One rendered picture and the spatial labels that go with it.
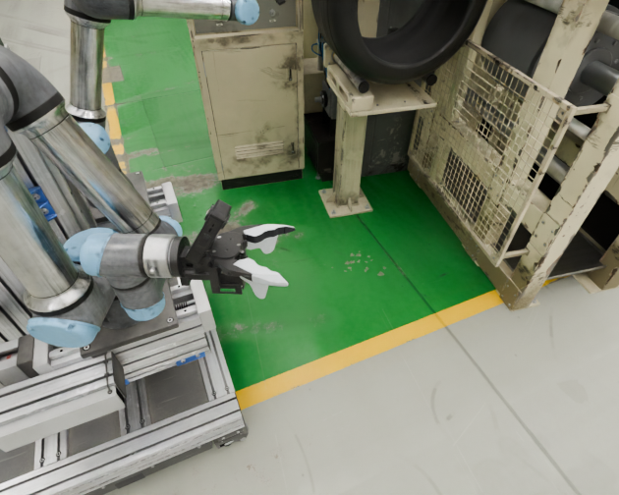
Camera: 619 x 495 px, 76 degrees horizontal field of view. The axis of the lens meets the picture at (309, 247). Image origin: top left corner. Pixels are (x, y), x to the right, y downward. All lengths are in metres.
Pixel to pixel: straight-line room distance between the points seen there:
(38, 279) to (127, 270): 0.16
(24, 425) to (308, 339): 1.08
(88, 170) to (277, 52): 1.61
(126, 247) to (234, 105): 1.70
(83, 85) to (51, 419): 0.92
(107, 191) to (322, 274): 1.41
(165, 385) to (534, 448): 1.35
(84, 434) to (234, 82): 1.70
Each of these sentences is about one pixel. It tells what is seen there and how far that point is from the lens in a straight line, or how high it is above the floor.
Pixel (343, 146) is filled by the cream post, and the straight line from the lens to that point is 2.18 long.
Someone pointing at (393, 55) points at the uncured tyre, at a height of 0.93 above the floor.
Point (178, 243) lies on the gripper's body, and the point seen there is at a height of 1.08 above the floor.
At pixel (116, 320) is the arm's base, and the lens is 1.06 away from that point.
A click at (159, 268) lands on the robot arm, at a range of 0.70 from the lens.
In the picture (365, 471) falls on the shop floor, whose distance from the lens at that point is 1.61.
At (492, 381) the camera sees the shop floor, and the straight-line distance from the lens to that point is 1.87.
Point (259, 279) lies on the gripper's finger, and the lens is 0.62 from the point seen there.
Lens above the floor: 1.54
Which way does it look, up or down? 45 degrees down
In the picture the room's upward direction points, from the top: straight up
